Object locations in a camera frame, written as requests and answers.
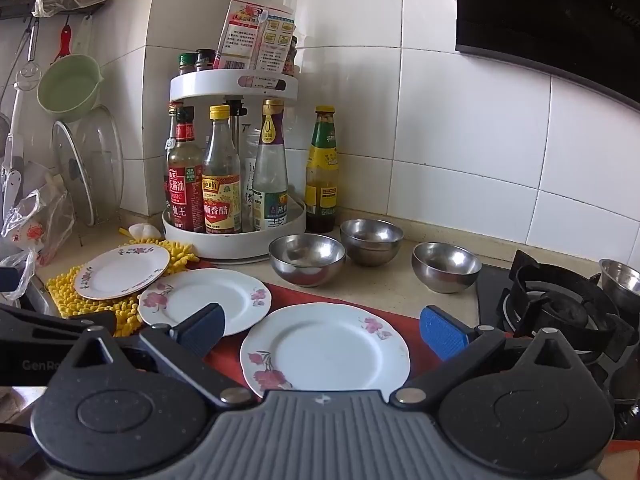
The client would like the dark sauce bottle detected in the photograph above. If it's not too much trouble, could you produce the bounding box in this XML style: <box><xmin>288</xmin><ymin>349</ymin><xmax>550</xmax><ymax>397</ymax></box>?
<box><xmin>165</xmin><ymin>101</ymin><xmax>183</xmax><ymax>161</ymax></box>

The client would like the black range hood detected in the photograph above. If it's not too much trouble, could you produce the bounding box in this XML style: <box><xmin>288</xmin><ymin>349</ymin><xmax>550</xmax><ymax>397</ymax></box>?
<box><xmin>454</xmin><ymin>0</ymin><xmax>640</xmax><ymax>106</ymax></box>

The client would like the clear plastic bag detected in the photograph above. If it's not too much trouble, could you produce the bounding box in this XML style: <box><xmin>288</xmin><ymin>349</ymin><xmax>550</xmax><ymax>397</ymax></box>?
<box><xmin>0</xmin><ymin>175</ymin><xmax>76</xmax><ymax>301</ymax></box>

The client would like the stainless steel bowl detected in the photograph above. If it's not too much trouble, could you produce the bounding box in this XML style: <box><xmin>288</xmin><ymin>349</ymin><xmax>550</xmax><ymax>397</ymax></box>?
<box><xmin>598</xmin><ymin>258</ymin><xmax>640</xmax><ymax>313</ymax></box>
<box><xmin>340</xmin><ymin>218</ymin><xmax>405</xmax><ymax>267</ymax></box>
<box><xmin>411</xmin><ymin>241</ymin><xmax>482</xmax><ymax>295</ymax></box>
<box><xmin>268</xmin><ymin>234</ymin><xmax>347</xmax><ymax>288</ymax></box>

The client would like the purple label glass bottle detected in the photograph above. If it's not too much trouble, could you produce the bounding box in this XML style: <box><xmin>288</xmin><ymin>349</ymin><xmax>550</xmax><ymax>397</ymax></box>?
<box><xmin>251</xmin><ymin>99</ymin><xmax>290</xmax><ymax>232</ymax></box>

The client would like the medium floral white plate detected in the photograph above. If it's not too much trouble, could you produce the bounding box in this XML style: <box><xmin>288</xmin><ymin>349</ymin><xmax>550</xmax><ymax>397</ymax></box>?
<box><xmin>137</xmin><ymin>268</ymin><xmax>273</xmax><ymax>338</ymax></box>

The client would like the red label soy sauce bottle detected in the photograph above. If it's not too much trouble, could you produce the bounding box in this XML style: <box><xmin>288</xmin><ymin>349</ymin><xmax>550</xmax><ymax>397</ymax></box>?
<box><xmin>165</xmin><ymin>107</ymin><xmax>206</xmax><ymax>233</ymax></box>

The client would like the yellow seasoning packet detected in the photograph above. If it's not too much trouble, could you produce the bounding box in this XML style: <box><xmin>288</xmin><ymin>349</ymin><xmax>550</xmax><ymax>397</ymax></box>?
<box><xmin>255</xmin><ymin>7</ymin><xmax>296</xmax><ymax>77</ymax></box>

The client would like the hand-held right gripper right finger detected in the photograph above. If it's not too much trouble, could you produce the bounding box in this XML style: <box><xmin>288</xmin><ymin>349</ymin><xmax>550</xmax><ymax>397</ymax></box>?
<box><xmin>390</xmin><ymin>305</ymin><xmax>582</xmax><ymax>409</ymax></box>

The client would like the green plastic spouted bowl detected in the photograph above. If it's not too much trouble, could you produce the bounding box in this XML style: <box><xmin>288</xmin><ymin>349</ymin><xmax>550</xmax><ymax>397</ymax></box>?
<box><xmin>37</xmin><ymin>52</ymin><xmax>103</xmax><ymax>123</ymax></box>

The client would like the white two-tier rotating rack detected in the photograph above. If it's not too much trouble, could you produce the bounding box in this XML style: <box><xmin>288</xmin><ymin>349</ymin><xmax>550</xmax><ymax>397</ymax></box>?
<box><xmin>161</xmin><ymin>71</ymin><xmax>307</xmax><ymax>263</ymax></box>

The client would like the black gas stove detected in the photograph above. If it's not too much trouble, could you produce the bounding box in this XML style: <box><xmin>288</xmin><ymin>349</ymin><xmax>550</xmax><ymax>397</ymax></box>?
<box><xmin>475</xmin><ymin>249</ymin><xmax>640</xmax><ymax>411</ymax></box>

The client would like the small floral white plate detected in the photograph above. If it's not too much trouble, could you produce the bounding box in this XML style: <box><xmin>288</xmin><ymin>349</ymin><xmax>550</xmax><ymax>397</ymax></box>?
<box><xmin>73</xmin><ymin>245</ymin><xmax>171</xmax><ymax>301</ymax></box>

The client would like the red handled utensil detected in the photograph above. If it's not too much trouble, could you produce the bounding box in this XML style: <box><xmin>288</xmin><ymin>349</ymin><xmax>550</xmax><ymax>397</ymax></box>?
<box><xmin>51</xmin><ymin>25</ymin><xmax>74</xmax><ymax>66</ymax></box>

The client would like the garlic bulb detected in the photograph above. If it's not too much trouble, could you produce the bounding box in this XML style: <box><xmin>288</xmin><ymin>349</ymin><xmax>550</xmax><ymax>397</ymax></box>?
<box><xmin>128</xmin><ymin>222</ymin><xmax>163</xmax><ymax>240</ymax></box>

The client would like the yellow cap vinegar bottle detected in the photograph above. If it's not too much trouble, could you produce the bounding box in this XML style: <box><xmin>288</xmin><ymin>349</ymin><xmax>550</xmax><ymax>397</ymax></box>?
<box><xmin>201</xmin><ymin>105</ymin><xmax>243</xmax><ymax>235</ymax></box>

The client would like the red cloth mat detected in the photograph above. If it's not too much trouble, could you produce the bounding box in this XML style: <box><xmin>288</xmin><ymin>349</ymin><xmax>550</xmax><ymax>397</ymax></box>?
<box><xmin>197</xmin><ymin>260</ymin><xmax>451</xmax><ymax>396</ymax></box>

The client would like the yellow chenille cloth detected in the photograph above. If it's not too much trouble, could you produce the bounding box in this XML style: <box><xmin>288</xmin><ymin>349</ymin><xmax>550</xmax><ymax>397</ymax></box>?
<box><xmin>46</xmin><ymin>239</ymin><xmax>201</xmax><ymax>338</ymax></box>

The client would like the black wall shelf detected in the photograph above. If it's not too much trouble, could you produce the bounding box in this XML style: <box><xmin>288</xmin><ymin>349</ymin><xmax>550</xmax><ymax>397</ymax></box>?
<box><xmin>0</xmin><ymin>0</ymin><xmax>106</xmax><ymax>21</ymax></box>

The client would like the black burner grate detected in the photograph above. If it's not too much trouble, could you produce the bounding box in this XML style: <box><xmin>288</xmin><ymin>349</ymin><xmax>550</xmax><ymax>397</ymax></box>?
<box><xmin>502</xmin><ymin>250</ymin><xmax>636</xmax><ymax>366</ymax></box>

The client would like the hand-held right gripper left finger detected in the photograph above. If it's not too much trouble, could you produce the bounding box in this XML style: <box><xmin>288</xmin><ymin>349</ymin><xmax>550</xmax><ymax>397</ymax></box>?
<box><xmin>65</xmin><ymin>303</ymin><xmax>258</xmax><ymax>408</ymax></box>

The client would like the large glass pot lid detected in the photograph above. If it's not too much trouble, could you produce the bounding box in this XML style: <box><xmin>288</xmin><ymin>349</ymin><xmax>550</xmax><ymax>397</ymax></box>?
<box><xmin>75</xmin><ymin>104</ymin><xmax>125</xmax><ymax>221</ymax></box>

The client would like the translucent plastic bottle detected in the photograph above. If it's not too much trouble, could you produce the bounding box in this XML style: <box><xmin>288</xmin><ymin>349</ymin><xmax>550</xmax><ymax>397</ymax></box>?
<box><xmin>241</xmin><ymin>120</ymin><xmax>263</xmax><ymax>221</ymax></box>

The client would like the metal utensil handle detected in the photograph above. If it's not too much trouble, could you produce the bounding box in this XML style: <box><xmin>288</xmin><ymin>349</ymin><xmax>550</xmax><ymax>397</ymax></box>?
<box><xmin>10</xmin><ymin>17</ymin><xmax>41</xmax><ymax>76</ymax></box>

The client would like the large floral white plate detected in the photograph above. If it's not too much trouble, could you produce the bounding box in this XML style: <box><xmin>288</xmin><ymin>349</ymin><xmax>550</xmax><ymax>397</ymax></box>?
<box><xmin>240</xmin><ymin>304</ymin><xmax>412</xmax><ymax>400</ymax></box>

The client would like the small glass pot lid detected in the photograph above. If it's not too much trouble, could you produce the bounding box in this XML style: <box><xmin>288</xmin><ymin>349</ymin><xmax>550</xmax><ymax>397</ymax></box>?
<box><xmin>52</xmin><ymin>120</ymin><xmax>97</xmax><ymax>226</ymax></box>

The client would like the green yellow label sauce bottle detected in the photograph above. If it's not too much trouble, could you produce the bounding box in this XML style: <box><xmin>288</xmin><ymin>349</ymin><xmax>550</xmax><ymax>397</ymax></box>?
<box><xmin>305</xmin><ymin>106</ymin><xmax>340</xmax><ymax>234</ymax></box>

